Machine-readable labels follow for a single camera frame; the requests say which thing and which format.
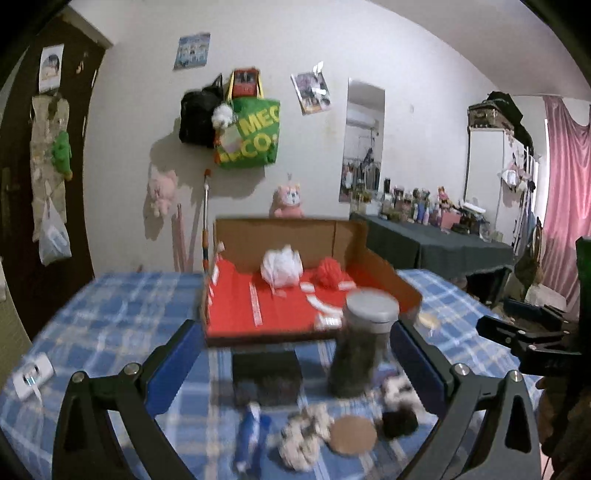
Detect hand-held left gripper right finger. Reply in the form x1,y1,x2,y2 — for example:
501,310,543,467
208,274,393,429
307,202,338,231
390,318,542,480

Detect white power strip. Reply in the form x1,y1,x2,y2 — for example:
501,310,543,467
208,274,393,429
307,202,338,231
11,353,55,400

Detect pink curtain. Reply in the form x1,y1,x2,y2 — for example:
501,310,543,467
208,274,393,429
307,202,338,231
540,95,591,319

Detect white plastic bag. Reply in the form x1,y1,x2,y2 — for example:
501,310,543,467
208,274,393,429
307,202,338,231
38,198,72,266

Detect blue tissue packet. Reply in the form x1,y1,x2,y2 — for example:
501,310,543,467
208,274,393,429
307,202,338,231
233,401,271,472

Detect black fluffy scrunchie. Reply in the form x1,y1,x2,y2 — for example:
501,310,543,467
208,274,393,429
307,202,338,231
381,408,419,439

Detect green tote bag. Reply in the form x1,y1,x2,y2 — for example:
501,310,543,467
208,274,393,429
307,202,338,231
215,69,281,169

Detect cream hanging cloth organizer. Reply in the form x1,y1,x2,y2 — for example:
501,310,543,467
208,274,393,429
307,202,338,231
30,92,70,243

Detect white wardrobe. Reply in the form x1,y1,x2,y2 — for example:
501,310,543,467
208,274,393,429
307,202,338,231
464,127,506,241

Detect cardboard box with red lining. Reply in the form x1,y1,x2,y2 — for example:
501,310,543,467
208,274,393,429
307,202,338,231
199,218,423,348

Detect dark storage case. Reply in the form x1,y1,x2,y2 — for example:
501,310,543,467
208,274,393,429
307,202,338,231
468,102,513,131

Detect pink sticks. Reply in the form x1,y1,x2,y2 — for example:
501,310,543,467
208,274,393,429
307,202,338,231
174,203,191,273

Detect red bath pouf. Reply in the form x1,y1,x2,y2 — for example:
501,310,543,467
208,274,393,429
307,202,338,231
314,257,354,289

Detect cream scrunchie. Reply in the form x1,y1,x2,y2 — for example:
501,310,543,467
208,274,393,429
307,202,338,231
279,404,333,472

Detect brown round pad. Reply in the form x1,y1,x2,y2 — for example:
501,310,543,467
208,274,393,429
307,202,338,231
329,415,378,455

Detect wall photo poster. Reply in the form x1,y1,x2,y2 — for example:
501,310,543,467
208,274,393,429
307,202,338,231
291,69,332,115

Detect black bag on wardrobe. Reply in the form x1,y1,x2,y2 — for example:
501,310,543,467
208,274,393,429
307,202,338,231
485,91,534,144

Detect green plush toy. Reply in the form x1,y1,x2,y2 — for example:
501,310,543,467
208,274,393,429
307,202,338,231
52,131,74,180

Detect white fluffy scrunchie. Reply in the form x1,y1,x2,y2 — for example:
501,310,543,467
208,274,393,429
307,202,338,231
381,376,423,411

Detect white plush pompom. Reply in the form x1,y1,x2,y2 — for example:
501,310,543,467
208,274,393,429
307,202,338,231
211,104,237,129

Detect red and black box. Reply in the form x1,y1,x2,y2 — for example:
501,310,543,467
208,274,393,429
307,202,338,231
228,69,259,99

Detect white bath pouf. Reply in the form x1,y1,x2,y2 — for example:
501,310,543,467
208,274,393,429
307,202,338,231
261,244,303,289

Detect door photo print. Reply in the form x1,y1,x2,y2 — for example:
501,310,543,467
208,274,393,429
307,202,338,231
39,45,64,92

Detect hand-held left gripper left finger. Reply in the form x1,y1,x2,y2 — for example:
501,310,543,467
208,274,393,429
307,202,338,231
52,318,206,480

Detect wall mirror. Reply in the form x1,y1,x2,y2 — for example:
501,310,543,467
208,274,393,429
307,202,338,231
339,78,386,204

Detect white clothes rack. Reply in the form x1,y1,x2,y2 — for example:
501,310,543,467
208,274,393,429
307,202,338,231
499,138,541,245

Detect plain pink plush toy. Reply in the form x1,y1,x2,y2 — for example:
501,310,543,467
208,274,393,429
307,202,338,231
147,170,178,217

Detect dark covered side table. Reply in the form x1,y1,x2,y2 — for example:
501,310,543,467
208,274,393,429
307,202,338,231
350,212,515,291

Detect blue wall poster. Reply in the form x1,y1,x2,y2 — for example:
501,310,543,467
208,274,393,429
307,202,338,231
174,33,211,71

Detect blue plaid blanket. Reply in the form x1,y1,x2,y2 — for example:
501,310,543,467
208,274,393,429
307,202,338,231
0,270,546,480

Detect broom handle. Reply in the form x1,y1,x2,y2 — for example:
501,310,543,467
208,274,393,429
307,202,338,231
199,170,214,273

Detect dark jar with grey lid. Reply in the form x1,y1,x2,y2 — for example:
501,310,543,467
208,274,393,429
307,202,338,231
328,288,400,398

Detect pink plush toy white face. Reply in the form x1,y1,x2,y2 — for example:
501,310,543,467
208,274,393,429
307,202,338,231
271,184,305,219

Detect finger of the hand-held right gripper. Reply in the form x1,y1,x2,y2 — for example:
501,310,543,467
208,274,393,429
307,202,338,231
503,298,571,321
475,315,583,374

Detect row of bottles and figurines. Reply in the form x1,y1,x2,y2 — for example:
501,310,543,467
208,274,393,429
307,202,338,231
355,178,504,241

